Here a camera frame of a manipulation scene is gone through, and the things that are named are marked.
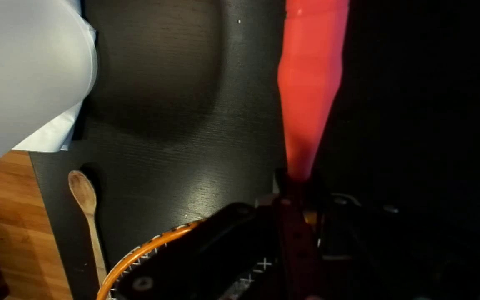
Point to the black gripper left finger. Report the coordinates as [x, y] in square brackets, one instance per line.
[212, 251]

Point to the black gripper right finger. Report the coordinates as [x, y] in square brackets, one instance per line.
[357, 251]

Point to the wooden spoon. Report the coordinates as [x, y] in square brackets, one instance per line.
[84, 194]

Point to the white paper sheet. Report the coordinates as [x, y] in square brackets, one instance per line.
[57, 131]

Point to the translucent white plastic pitcher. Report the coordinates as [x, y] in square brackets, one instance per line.
[24, 67]

